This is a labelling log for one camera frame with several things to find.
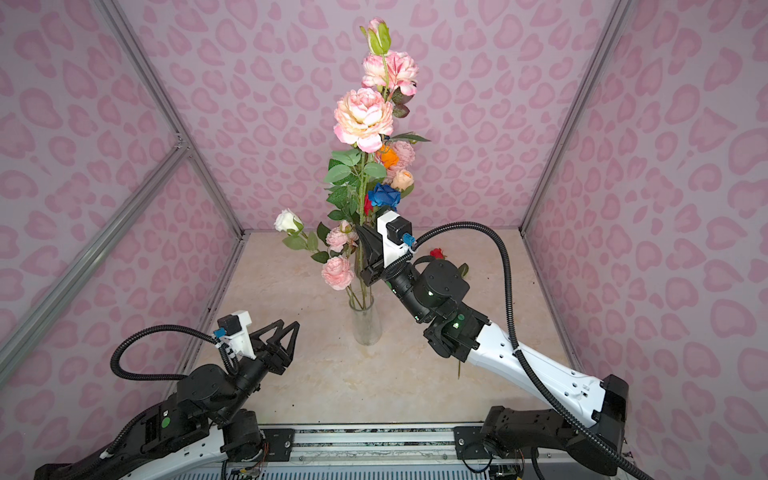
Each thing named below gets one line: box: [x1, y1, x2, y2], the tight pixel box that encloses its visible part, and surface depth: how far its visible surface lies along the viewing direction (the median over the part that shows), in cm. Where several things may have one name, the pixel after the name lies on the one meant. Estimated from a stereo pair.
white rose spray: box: [274, 208, 329, 264], surface depth 68 cm
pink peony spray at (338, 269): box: [311, 220, 363, 310], surface depth 69 cm
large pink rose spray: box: [324, 17, 431, 310], surface depth 37 cm
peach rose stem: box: [391, 169, 414, 199], surface depth 73 cm
